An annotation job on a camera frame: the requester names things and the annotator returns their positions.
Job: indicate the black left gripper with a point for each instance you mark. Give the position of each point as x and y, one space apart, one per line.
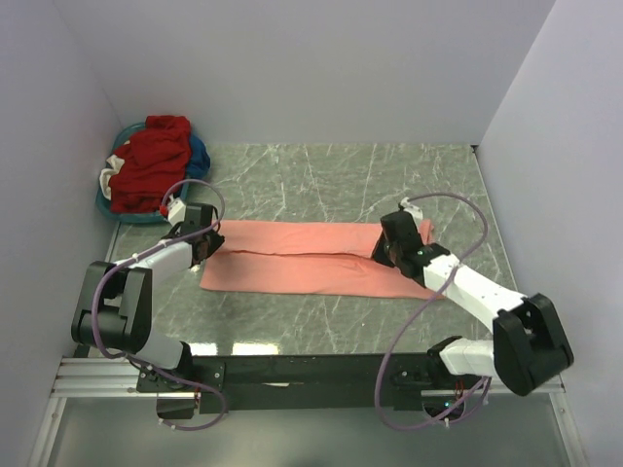
204 244

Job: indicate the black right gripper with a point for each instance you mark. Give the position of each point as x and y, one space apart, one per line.
389 248

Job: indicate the pink t shirt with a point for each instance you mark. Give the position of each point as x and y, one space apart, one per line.
305 259

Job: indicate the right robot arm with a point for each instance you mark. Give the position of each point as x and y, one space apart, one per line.
529 345

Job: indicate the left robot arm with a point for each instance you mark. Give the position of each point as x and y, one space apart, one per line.
115 305

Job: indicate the blue t shirt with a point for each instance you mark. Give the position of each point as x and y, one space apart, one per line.
199 162

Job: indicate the red t shirt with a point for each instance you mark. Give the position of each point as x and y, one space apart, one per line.
154 158

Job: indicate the white t shirt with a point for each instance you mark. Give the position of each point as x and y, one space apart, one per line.
112 168

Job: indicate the black base beam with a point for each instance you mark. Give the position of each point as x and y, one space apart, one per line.
221 384

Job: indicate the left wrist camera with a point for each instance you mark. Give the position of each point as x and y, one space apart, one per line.
174 212

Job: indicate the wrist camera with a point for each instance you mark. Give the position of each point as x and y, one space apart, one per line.
412 209
174 212

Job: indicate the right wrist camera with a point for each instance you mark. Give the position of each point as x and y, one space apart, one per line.
412 209

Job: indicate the aluminium rail frame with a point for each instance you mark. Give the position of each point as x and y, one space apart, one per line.
103 378

